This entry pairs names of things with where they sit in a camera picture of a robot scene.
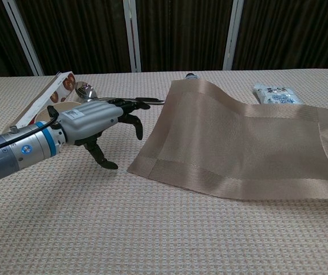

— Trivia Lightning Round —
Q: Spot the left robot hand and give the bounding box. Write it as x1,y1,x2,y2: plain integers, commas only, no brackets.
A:
57,98,152,170

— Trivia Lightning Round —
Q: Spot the light brown bowl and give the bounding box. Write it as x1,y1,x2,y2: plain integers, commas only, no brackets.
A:
35,100,81,124

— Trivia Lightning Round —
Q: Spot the brown woven placemat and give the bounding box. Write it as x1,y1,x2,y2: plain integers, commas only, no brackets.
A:
126,78,328,201

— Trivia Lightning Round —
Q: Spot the beige woven tablecloth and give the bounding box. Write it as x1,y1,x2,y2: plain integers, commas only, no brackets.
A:
0,67,328,275

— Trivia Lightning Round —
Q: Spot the long white wrap box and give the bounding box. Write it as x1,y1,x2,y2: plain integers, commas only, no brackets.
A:
9,71,76,128

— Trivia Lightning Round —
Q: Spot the white snack bag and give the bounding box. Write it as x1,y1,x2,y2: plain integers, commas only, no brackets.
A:
252,82,303,106

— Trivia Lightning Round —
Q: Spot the steel ladle black handle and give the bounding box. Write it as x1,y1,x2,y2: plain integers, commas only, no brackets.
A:
74,81,166,105

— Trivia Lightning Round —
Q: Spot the white partition frame post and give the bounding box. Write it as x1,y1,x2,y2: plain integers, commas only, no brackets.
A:
222,0,244,71
2,0,44,77
122,0,141,73

